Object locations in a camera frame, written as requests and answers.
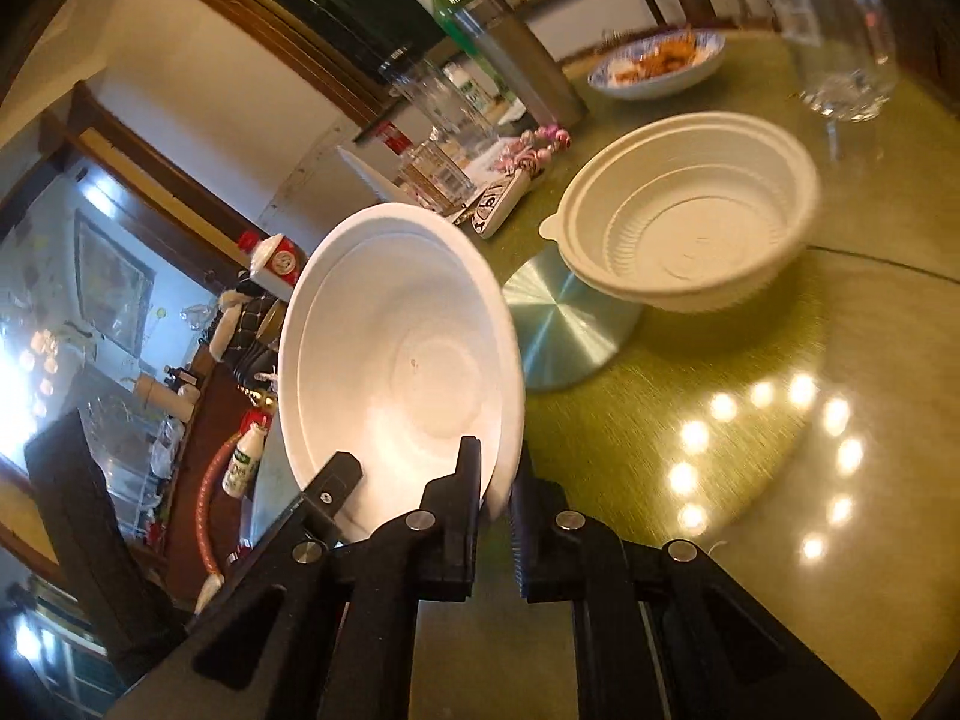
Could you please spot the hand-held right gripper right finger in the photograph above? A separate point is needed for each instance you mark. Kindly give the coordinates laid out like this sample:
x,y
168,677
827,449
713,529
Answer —
x,y
529,540

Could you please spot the green plastic bottle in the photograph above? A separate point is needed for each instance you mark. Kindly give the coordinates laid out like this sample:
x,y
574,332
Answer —
x,y
450,15

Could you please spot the wine glass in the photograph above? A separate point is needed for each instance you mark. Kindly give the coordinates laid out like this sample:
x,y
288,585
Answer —
x,y
847,82

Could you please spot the wall mirror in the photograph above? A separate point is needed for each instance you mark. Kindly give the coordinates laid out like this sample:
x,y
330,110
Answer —
x,y
45,300

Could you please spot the pink beads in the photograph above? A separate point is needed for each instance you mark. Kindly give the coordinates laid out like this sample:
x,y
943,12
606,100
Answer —
x,y
536,146

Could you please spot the clear bottle white label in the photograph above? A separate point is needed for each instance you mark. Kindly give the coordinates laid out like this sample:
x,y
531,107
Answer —
x,y
442,120

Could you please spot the large smooth white bowl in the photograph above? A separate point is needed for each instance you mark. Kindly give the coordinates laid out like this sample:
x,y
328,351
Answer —
x,y
390,330

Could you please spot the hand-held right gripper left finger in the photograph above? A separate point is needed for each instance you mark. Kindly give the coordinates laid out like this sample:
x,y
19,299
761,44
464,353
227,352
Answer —
x,y
466,510

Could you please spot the white tumbler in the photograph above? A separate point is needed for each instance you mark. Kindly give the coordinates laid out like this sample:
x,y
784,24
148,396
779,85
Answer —
x,y
161,394

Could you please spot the ribbed white plastic bowl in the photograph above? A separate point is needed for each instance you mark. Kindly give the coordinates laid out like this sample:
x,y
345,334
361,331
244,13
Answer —
x,y
675,225

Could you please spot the blue patterned plate with food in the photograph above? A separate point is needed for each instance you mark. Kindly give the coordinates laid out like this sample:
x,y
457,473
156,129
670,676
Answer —
x,y
652,87

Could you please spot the black and white pouch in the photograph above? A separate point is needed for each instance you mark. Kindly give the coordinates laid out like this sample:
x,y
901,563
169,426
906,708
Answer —
x,y
491,206

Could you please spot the green glass turntable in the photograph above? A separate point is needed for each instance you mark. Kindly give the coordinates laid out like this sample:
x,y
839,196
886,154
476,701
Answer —
x,y
750,367

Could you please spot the golden ornament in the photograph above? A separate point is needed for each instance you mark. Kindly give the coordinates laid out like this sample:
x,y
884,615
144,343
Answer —
x,y
257,394

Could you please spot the dark wooden sideboard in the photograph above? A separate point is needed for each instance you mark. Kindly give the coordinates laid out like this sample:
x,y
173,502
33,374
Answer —
x,y
180,525

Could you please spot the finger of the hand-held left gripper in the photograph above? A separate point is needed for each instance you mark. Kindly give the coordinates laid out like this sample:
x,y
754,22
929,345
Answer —
x,y
330,484

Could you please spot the dark quilted jacket fur collar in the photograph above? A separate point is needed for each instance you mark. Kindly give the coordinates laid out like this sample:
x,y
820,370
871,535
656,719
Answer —
x,y
247,322

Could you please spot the white liquor bottle red cap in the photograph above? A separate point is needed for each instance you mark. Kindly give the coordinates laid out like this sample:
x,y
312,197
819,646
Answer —
x,y
281,262

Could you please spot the red and yellow hula hoop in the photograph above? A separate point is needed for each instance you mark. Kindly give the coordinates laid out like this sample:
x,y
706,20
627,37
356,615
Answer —
x,y
201,532

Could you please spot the stainless steel thermos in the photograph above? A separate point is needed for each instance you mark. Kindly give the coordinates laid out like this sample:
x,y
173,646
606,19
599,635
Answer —
x,y
525,67

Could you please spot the round metal turntable hub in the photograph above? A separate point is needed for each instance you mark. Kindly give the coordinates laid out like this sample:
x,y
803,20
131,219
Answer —
x,y
555,330

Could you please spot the white milk bottle green print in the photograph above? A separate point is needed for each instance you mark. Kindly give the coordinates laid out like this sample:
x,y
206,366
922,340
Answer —
x,y
241,465

